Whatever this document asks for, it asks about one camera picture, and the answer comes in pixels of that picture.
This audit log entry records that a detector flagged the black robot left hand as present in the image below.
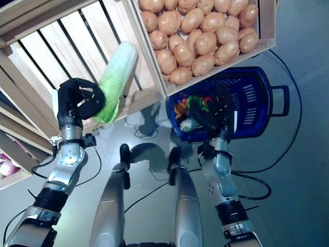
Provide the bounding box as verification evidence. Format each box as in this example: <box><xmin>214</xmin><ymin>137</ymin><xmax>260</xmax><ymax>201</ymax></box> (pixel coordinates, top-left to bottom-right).
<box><xmin>52</xmin><ymin>78</ymin><xmax>106</xmax><ymax>129</ymax></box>

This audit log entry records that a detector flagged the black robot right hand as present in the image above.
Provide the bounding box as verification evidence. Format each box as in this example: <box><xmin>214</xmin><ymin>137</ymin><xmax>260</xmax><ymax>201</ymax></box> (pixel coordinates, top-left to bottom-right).
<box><xmin>191</xmin><ymin>84</ymin><xmax>236</xmax><ymax>141</ymax></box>

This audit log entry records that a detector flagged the blue plastic shopping basket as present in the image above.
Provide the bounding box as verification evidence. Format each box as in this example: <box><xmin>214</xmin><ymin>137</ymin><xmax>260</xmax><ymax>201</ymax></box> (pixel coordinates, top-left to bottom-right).
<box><xmin>166</xmin><ymin>66</ymin><xmax>290</xmax><ymax>142</ymax></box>

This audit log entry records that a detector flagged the small green toy lettuce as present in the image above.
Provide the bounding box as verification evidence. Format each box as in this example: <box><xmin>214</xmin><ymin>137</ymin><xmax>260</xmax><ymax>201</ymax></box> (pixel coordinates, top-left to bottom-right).
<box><xmin>187</xmin><ymin>95</ymin><xmax>205</xmax><ymax>106</ymax></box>

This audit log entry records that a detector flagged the small toy orange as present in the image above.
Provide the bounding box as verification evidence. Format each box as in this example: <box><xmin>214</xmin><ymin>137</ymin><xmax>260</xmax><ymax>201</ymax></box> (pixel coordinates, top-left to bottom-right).
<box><xmin>174</xmin><ymin>102</ymin><xmax>187</xmax><ymax>115</ymax></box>

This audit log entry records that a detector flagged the brown toy potato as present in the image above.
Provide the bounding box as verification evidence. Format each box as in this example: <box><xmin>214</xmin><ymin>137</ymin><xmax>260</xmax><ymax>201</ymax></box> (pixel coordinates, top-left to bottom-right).
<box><xmin>191</xmin><ymin>54</ymin><xmax>216</xmax><ymax>77</ymax></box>
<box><xmin>158</xmin><ymin>10</ymin><xmax>182</xmax><ymax>36</ymax></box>
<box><xmin>172</xmin><ymin>44</ymin><xmax>195</xmax><ymax>67</ymax></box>
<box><xmin>140</xmin><ymin>11</ymin><xmax>159</xmax><ymax>33</ymax></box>
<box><xmin>214</xmin><ymin>41</ymin><xmax>240</xmax><ymax>66</ymax></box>
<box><xmin>200</xmin><ymin>11</ymin><xmax>226</xmax><ymax>33</ymax></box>
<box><xmin>169</xmin><ymin>67</ymin><xmax>193</xmax><ymax>84</ymax></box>
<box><xmin>156</xmin><ymin>49</ymin><xmax>177</xmax><ymax>75</ymax></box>
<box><xmin>194</xmin><ymin>32</ymin><xmax>218</xmax><ymax>56</ymax></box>
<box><xmin>149</xmin><ymin>30</ymin><xmax>169</xmax><ymax>50</ymax></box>
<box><xmin>215</xmin><ymin>25</ymin><xmax>240</xmax><ymax>45</ymax></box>
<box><xmin>181</xmin><ymin>7</ymin><xmax>205</xmax><ymax>33</ymax></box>
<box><xmin>239</xmin><ymin>31</ymin><xmax>260</xmax><ymax>54</ymax></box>

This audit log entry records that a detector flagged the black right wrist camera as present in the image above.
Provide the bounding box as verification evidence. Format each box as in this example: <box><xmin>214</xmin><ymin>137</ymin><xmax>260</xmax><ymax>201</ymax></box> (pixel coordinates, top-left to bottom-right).
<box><xmin>197</xmin><ymin>144</ymin><xmax>214</xmax><ymax>162</ymax></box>

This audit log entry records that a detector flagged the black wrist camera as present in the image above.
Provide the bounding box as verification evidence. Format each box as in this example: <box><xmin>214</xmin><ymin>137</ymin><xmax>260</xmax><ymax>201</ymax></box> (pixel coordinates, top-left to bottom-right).
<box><xmin>83</xmin><ymin>133</ymin><xmax>97</xmax><ymax>149</ymax></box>
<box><xmin>197</xmin><ymin>144</ymin><xmax>214</xmax><ymax>162</ymax></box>

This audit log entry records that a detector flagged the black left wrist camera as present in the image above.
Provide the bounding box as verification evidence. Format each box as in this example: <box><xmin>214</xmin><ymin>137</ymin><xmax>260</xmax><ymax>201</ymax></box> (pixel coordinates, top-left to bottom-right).
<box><xmin>83</xmin><ymin>133</ymin><xmax>97</xmax><ymax>149</ymax></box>

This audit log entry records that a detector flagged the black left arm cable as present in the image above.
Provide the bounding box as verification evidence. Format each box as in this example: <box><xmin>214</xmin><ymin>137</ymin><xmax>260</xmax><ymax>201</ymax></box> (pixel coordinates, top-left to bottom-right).
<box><xmin>30</xmin><ymin>136</ymin><xmax>62</xmax><ymax>181</ymax></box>

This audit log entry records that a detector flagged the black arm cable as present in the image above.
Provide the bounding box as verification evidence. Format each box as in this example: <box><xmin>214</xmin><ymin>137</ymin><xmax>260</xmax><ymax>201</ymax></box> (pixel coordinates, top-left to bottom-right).
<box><xmin>30</xmin><ymin>136</ymin><xmax>62</xmax><ymax>181</ymax></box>
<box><xmin>231</xmin><ymin>171</ymin><xmax>272</xmax><ymax>201</ymax></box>

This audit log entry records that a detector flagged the long black floor cable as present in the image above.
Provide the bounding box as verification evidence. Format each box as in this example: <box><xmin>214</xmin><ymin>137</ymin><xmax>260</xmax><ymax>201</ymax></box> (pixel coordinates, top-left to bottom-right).
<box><xmin>231</xmin><ymin>48</ymin><xmax>303</xmax><ymax>174</ymax></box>

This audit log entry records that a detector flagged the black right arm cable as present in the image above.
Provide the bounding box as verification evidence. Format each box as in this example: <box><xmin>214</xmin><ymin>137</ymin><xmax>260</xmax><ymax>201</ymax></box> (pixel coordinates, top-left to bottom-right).
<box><xmin>231</xmin><ymin>171</ymin><xmax>272</xmax><ymax>201</ymax></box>

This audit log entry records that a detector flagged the thin black floor cable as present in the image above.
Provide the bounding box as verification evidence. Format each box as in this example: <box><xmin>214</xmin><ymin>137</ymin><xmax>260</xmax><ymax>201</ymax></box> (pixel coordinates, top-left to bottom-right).
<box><xmin>123</xmin><ymin>180</ymin><xmax>170</xmax><ymax>211</ymax></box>

